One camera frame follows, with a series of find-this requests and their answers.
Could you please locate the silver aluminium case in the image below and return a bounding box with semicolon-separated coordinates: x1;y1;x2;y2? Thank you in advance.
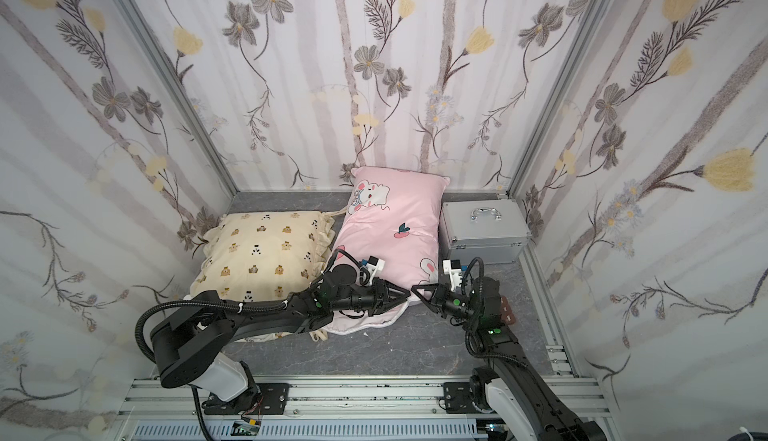
438;199;532;265

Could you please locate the aluminium mounting rail frame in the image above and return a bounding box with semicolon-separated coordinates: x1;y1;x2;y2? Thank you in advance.
107;374;622;441

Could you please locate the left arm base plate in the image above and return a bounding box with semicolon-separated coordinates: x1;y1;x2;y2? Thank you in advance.
202;383;290;416

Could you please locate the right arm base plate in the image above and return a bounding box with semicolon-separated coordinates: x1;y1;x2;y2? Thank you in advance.
442;382;479;414

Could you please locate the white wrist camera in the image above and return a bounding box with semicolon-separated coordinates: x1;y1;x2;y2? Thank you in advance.
361;256;385;280
442;259;463;292

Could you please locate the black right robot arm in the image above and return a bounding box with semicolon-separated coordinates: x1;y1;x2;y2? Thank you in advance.
411;257;607;440

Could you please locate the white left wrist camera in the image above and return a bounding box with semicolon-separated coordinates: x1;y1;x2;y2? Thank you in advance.
361;256;385;280

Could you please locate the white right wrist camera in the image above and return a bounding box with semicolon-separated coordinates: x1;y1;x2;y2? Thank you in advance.
442;259;463;292

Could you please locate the cream bear print pillow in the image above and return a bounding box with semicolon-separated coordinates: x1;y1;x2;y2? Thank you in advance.
189;209;338;343

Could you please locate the brown small block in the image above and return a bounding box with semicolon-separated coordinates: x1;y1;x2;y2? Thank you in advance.
500;296;516;326

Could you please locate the pink cartoon pillow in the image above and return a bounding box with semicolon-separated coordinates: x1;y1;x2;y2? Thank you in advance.
326;166;451;337

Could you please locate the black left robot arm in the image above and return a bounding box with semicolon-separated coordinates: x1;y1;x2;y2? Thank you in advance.
134;249;410;388

